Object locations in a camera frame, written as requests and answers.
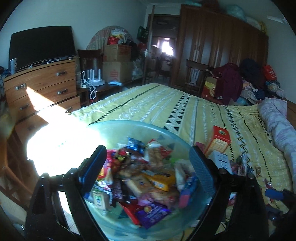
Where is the white grey carton box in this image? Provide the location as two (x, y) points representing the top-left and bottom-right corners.
(208, 150), (233, 174)

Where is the orange red tea box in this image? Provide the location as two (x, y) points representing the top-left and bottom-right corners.
(204, 126), (231, 157)

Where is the yellow patterned bedspread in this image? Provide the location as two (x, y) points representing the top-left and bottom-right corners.
(72, 83), (293, 190)

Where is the green glass snack bowl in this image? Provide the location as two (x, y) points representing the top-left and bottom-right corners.
(87, 120), (207, 240)

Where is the red yellow gift box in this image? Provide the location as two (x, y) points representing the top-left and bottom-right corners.
(201, 76), (217, 102)

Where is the pink floral quilt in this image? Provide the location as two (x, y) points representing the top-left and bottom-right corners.
(257, 98), (295, 185)

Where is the maroon garment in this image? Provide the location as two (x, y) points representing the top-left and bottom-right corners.
(212, 63), (243, 105)

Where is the white wifi router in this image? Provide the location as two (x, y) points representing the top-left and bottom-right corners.
(80, 69), (105, 88)

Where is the wooden chest of drawers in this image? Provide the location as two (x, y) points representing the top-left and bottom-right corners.
(4, 58), (82, 144)

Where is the wooden chair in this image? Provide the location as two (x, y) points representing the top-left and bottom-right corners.
(184, 59), (208, 96)

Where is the lower cardboard box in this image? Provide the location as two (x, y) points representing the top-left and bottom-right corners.
(102, 62), (133, 83)

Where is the cardboard box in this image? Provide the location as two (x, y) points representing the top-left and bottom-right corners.
(102, 62), (133, 83)
(103, 44), (132, 62)

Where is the upper cardboard box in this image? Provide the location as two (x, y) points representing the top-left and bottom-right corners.
(103, 44), (132, 62)

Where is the dark wooden wardrobe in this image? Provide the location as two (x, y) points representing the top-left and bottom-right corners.
(170, 4), (268, 89)

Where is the black flat television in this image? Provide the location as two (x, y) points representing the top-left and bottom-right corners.
(9, 26), (76, 71)

